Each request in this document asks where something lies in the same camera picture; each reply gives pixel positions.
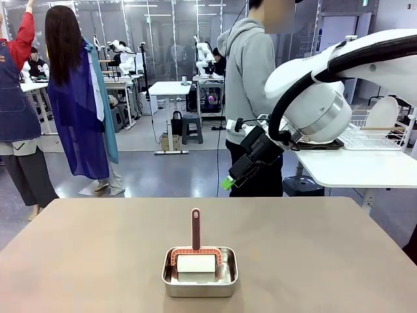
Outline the black camera stand pole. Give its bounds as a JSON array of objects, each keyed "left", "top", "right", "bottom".
[{"left": 139, "top": 41, "right": 151, "bottom": 98}]

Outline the person in grey hoodie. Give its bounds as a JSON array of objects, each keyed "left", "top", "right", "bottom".
[{"left": 216, "top": 0, "right": 284, "bottom": 198}]

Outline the seated person in varsity jacket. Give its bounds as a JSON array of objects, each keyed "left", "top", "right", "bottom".
[{"left": 22, "top": 47, "right": 50, "bottom": 81}]

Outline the grey workbench frame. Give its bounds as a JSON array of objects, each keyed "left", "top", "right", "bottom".
[{"left": 192, "top": 74, "right": 227, "bottom": 127}]

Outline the black tray without handles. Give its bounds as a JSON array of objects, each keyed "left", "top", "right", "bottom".
[{"left": 295, "top": 138, "right": 345, "bottom": 151}]

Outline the grey background stool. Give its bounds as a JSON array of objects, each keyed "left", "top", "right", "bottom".
[
  {"left": 119, "top": 103, "right": 132, "bottom": 127},
  {"left": 109, "top": 106, "right": 122, "bottom": 130}
]

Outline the grey plastic stool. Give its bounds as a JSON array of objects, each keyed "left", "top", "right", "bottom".
[{"left": 181, "top": 113, "right": 204, "bottom": 145}]

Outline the small metal tray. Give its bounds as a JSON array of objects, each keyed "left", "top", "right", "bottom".
[{"left": 161, "top": 246, "right": 239, "bottom": 298}]

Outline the white wire dish rack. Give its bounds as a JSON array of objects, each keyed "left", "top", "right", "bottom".
[{"left": 343, "top": 109, "right": 417, "bottom": 151}]

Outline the cardboard box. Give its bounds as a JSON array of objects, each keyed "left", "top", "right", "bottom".
[{"left": 160, "top": 134, "right": 180, "bottom": 153}]

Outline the computer with coloured light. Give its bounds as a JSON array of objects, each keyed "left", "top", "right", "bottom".
[{"left": 201, "top": 91, "right": 225, "bottom": 113}]

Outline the background person in black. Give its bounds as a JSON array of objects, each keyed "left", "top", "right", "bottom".
[{"left": 212, "top": 47, "right": 228, "bottom": 76}]

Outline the dark blue plastic stool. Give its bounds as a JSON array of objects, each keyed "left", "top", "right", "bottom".
[{"left": 282, "top": 175, "right": 326, "bottom": 198}]

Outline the white background work table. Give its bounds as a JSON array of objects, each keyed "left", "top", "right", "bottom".
[{"left": 19, "top": 80, "right": 53, "bottom": 135}]

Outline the white side table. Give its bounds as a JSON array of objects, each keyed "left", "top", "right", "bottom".
[{"left": 293, "top": 148, "right": 417, "bottom": 215}]

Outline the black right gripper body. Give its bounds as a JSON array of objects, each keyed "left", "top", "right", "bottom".
[{"left": 240, "top": 125, "right": 285, "bottom": 172}]

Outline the pink lint roller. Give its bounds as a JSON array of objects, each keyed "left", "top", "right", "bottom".
[{"left": 169, "top": 207, "right": 223, "bottom": 282}]

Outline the white low cabinet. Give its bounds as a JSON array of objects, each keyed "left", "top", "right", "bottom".
[{"left": 139, "top": 91, "right": 159, "bottom": 115}]

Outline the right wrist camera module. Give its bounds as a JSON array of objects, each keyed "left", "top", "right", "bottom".
[{"left": 225, "top": 117, "right": 261, "bottom": 134}]

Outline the white open door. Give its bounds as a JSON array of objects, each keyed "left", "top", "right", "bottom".
[{"left": 341, "top": 12, "right": 373, "bottom": 105}]

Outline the robot workstation bench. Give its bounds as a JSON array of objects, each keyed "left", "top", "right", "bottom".
[{"left": 102, "top": 73, "right": 146, "bottom": 130}]

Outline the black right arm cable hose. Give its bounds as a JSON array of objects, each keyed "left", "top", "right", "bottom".
[{"left": 268, "top": 32, "right": 417, "bottom": 149}]

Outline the mannequin with blue cape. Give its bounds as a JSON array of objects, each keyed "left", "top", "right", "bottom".
[{"left": 44, "top": 5, "right": 126, "bottom": 196}]

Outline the white background desk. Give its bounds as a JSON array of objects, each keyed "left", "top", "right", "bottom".
[{"left": 148, "top": 81, "right": 193, "bottom": 156}]

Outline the black tote bag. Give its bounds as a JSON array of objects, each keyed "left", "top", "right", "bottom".
[{"left": 170, "top": 110, "right": 184, "bottom": 137}]

